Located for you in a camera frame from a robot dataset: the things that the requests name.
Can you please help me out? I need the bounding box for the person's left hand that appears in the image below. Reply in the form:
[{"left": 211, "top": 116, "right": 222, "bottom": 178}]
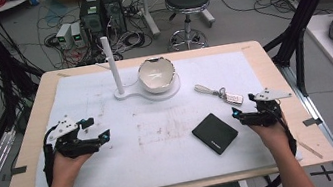
[{"left": 48, "top": 145, "right": 100, "bottom": 187}]

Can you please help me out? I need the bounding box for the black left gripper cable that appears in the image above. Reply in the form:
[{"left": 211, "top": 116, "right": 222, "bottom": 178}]
[{"left": 36, "top": 123, "right": 70, "bottom": 187}]

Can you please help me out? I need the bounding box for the person's right hand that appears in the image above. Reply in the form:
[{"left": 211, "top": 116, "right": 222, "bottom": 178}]
[{"left": 246, "top": 111, "right": 294, "bottom": 161}]

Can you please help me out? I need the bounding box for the tangle of floor cables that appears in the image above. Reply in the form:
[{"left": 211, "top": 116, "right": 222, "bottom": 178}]
[{"left": 31, "top": 0, "right": 157, "bottom": 74}]

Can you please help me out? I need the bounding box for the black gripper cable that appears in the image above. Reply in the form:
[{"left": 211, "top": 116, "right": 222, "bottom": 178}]
[
  {"left": 36, "top": 123, "right": 70, "bottom": 187},
  {"left": 229, "top": 96, "right": 305, "bottom": 187}
]

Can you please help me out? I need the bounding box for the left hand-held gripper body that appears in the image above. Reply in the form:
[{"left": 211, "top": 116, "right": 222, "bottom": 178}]
[{"left": 44, "top": 112, "right": 104, "bottom": 162}]

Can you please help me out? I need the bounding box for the tan tape piece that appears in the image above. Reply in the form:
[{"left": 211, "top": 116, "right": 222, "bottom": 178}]
[{"left": 56, "top": 70, "right": 72, "bottom": 80}]

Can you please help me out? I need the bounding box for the black wallet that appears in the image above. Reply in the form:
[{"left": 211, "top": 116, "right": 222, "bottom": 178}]
[{"left": 188, "top": 108, "right": 243, "bottom": 160}]

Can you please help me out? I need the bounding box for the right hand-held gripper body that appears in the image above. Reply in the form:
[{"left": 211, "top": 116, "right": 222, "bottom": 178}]
[{"left": 235, "top": 84, "right": 298, "bottom": 131}]

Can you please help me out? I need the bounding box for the black computer tower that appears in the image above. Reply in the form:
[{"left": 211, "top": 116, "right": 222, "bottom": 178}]
[
  {"left": 101, "top": 0, "right": 129, "bottom": 37},
  {"left": 76, "top": 0, "right": 110, "bottom": 43}
]

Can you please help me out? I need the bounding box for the white stand with post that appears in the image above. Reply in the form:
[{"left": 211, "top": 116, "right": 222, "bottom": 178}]
[{"left": 90, "top": 25, "right": 184, "bottom": 111}]

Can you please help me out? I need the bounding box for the keychain with white strap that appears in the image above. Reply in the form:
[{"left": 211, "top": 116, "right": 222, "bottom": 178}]
[{"left": 193, "top": 77, "right": 246, "bottom": 113}]

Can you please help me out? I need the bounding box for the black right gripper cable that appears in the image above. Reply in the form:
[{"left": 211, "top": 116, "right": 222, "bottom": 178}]
[{"left": 229, "top": 96, "right": 305, "bottom": 187}]

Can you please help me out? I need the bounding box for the white table mat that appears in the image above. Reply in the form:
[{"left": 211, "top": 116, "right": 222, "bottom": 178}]
[{"left": 10, "top": 41, "right": 306, "bottom": 187}]

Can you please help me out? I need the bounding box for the grey power supply unit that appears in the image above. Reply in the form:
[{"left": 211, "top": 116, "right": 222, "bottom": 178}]
[
  {"left": 53, "top": 21, "right": 76, "bottom": 52},
  {"left": 69, "top": 20, "right": 86, "bottom": 48}
]

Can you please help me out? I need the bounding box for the thin wooden stick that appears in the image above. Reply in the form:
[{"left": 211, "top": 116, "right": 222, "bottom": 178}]
[{"left": 297, "top": 137, "right": 325, "bottom": 163}]

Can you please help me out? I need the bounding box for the white ceramic bowl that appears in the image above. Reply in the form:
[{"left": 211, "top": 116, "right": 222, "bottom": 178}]
[{"left": 135, "top": 54, "right": 179, "bottom": 97}]

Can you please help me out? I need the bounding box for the black tape piece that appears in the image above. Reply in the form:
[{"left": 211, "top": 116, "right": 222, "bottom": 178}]
[
  {"left": 301, "top": 115, "right": 324, "bottom": 129},
  {"left": 9, "top": 164, "right": 29, "bottom": 177}
]

